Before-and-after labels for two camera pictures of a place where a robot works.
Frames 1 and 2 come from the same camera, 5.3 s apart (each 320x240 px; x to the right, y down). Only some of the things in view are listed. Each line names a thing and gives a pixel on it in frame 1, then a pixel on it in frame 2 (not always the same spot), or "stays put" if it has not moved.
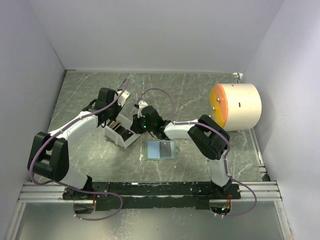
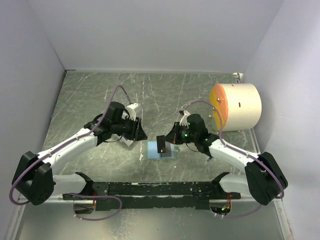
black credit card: x=165 y=149 stays put
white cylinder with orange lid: x=236 y=106 stays put
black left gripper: x=119 y=108 → x=137 y=133
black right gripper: x=136 y=127 → x=173 y=136
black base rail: x=109 y=195 stays put
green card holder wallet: x=163 y=150 stays put
